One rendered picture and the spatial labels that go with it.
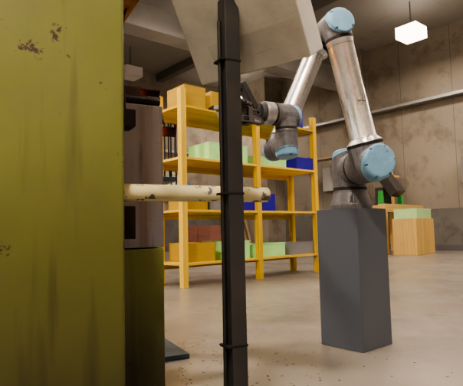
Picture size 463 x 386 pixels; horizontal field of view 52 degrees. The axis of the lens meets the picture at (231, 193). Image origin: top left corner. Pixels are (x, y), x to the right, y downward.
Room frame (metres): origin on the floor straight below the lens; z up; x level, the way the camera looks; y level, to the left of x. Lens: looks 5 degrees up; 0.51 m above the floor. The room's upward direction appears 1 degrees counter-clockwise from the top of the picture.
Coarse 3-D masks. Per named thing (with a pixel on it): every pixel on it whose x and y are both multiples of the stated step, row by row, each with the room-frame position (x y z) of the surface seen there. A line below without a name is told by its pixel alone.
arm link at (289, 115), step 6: (282, 108) 1.85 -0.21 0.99; (288, 108) 1.86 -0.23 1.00; (294, 108) 1.88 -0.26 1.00; (282, 114) 1.84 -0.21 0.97; (288, 114) 1.86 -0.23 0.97; (294, 114) 1.87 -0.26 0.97; (300, 114) 1.88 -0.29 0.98; (276, 120) 1.85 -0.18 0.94; (282, 120) 1.86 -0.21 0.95; (288, 120) 1.86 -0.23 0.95; (294, 120) 1.87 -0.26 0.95; (300, 120) 1.89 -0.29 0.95; (276, 126) 1.89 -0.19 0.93
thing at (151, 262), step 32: (128, 256) 1.44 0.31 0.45; (160, 256) 1.48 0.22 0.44; (128, 288) 1.44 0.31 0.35; (160, 288) 1.48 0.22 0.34; (128, 320) 1.44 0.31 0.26; (160, 320) 1.48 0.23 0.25; (128, 352) 1.44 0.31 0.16; (160, 352) 1.48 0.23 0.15; (128, 384) 1.44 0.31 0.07; (160, 384) 1.48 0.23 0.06
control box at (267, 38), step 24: (192, 0) 1.17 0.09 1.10; (216, 0) 1.14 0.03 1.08; (240, 0) 1.11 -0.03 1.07; (264, 0) 1.08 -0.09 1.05; (288, 0) 1.05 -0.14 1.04; (192, 24) 1.21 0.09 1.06; (216, 24) 1.17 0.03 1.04; (240, 24) 1.14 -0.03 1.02; (264, 24) 1.11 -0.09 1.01; (288, 24) 1.08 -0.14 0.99; (312, 24) 1.10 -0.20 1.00; (192, 48) 1.25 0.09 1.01; (216, 48) 1.21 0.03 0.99; (240, 48) 1.17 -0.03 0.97; (264, 48) 1.14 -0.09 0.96; (288, 48) 1.11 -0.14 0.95; (312, 48) 1.10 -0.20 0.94; (216, 72) 1.25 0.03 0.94
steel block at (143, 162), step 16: (144, 112) 1.46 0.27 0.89; (160, 112) 1.49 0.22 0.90; (144, 128) 1.46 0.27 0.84; (160, 128) 1.49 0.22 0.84; (128, 144) 1.44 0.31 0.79; (144, 144) 1.46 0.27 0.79; (160, 144) 1.49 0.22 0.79; (128, 160) 1.44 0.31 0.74; (144, 160) 1.46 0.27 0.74; (160, 160) 1.49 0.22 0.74; (128, 176) 1.44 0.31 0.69; (144, 176) 1.46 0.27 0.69; (160, 176) 1.49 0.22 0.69; (144, 208) 1.46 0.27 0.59; (160, 208) 1.48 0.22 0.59; (144, 224) 1.46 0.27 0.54; (160, 224) 1.48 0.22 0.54; (128, 240) 1.44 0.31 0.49; (144, 240) 1.46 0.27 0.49; (160, 240) 1.48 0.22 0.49
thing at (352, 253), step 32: (320, 224) 2.16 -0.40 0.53; (352, 224) 2.03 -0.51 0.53; (384, 224) 2.14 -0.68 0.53; (320, 256) 2.17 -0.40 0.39; (352, 256) 2.04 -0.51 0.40; (384, 256) 2.14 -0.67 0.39; (320, 288) 2.17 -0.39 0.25; (352, 288) 2.05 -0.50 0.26; (384, 288) 2.13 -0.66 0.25; (320, 320) 2.18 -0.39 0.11; (352, 320) 2.05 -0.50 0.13; (384, 320) 2.12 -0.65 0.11
